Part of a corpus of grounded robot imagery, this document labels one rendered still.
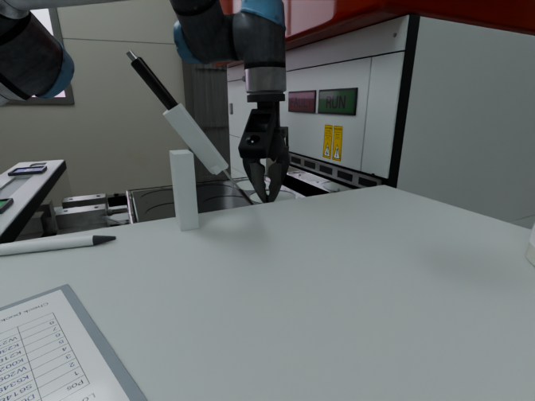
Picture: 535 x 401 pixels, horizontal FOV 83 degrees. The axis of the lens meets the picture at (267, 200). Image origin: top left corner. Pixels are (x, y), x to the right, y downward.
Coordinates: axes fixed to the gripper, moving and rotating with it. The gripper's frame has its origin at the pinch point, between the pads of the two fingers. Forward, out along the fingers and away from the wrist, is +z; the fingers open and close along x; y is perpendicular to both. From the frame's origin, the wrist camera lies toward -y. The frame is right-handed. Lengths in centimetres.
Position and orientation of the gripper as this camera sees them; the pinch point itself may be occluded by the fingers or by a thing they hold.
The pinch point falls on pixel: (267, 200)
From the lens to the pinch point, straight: 60.0
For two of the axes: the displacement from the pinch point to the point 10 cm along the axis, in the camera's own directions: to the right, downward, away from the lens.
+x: -9.8, -0.2, 1.8
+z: 0.3, 9.5, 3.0
